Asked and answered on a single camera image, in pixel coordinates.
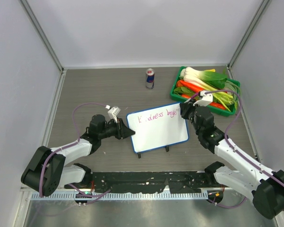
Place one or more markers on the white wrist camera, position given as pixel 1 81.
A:
pixel 113 112
pixel 205 98

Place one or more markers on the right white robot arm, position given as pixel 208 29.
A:
pixel 263 186

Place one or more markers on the green plastic tray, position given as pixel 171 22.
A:
pixel 177 96

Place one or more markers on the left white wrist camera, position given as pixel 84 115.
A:
pixel 113 112

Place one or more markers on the red bull can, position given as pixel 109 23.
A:
pixel 150 74

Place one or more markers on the small orange carrot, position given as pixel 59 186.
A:
pixel 217 105

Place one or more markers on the white green bok choy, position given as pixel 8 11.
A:
pixel 211 78

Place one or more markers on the white slotted cable duct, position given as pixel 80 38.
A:
pixel 165 195

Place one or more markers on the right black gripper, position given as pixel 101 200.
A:
pixel 185 108

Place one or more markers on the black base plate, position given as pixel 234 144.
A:
pixel 148 182

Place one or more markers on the green onion bunch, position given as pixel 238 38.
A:
pixel 223 96

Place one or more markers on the large orange carrot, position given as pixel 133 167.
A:
pixel 187 88

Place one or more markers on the blue framed whiteboard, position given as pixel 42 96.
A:
pixel 157 127

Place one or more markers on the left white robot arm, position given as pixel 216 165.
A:
pixel 49 168

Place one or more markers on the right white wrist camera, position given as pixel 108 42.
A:
pixel 205 98

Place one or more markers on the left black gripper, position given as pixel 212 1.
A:
pixel 122 131

